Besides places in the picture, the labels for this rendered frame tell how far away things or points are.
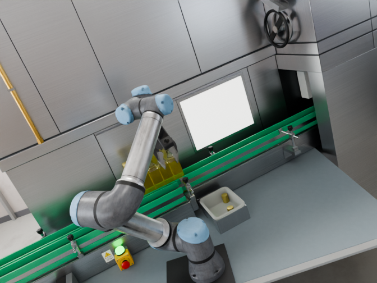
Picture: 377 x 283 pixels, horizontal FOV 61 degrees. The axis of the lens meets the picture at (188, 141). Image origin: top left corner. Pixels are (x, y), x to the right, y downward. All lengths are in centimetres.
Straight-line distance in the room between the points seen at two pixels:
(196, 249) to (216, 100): 91
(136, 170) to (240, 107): 107
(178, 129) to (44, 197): 80
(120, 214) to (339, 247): 86
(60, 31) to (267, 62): 116
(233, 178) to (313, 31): 86
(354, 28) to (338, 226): 99
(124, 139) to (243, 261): 86
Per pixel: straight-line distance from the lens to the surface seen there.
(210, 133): 190
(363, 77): 200
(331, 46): 182
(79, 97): 173
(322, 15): 178
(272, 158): 193
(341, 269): 237
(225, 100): 190
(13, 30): 173
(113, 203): 98
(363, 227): 151
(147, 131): 107
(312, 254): 142
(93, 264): 172
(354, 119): 201
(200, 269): 136
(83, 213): 106
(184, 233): 128
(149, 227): 125
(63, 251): 169
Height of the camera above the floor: 176
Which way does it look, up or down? 22 degrees down
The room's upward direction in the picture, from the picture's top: 20 degrees counter-clockwise
